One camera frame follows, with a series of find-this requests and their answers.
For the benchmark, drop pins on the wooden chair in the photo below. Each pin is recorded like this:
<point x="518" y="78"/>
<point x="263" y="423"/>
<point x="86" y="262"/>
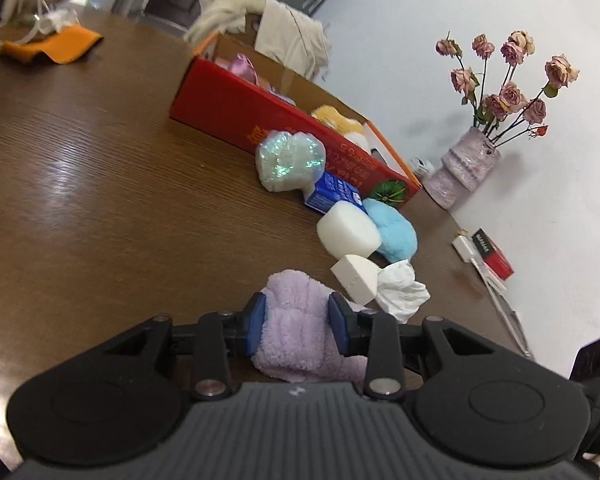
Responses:
<point x="252" y="25"/>

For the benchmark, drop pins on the white charger plug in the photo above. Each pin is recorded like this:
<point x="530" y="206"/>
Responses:
<point x="464" y="248"/>

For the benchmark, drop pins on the white wedge sponge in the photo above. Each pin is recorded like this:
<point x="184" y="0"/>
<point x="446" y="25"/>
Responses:
<point x="358" y="277"/>

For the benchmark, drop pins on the lilac fluffy towel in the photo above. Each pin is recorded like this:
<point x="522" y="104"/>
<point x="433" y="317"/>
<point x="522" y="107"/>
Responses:
<point x="297" y="344"/>

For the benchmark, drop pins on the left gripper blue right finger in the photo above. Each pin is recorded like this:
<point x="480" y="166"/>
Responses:
<point x="343" y="322"/>

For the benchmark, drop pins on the dried pink roses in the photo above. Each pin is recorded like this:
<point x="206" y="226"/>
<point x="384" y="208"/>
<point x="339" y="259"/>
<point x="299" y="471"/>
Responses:
<point x="506" y="114"/>

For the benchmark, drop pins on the light blue fluffy ball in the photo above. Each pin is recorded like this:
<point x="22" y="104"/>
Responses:
<point x="398" y="238"/>

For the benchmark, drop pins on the red black small box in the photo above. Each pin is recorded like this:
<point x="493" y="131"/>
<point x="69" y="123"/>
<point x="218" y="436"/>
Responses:
<point x="492" y="255"/>

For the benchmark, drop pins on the pink textured vase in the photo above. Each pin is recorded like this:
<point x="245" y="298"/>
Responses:
<point x="463" y="168"/>

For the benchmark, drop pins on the white round sponge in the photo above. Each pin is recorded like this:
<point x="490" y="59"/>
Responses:
<point x="347" y="230"/>

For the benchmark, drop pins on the white tissue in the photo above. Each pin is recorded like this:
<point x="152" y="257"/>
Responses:
<point x="399" y="293"/>

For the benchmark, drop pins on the small white medicine bottle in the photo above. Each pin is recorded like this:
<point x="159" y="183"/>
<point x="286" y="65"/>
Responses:
<point x="422" y="168"/>

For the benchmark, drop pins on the red orange cardboard box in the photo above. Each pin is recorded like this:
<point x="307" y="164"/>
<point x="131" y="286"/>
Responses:
<point x="216" y="102"/>

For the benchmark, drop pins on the pink satin scrunchie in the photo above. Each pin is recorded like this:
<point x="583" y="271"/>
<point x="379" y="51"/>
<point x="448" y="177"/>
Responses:
<point x="242" y="67"/>

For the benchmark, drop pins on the beige jacket on chair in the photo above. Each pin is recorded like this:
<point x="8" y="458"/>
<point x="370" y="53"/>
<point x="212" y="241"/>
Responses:
<point x="286" y="35"/>

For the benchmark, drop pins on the iridescent white mesh pouf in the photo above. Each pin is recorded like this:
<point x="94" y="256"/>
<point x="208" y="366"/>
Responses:
<point x="288" y="161"/>

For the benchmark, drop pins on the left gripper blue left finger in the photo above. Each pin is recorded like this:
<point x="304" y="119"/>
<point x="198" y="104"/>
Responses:
<point x="253" y="318"/>

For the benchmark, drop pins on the yellow white plush toy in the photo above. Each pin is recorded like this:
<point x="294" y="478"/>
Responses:
<point x="349" y="128"/>

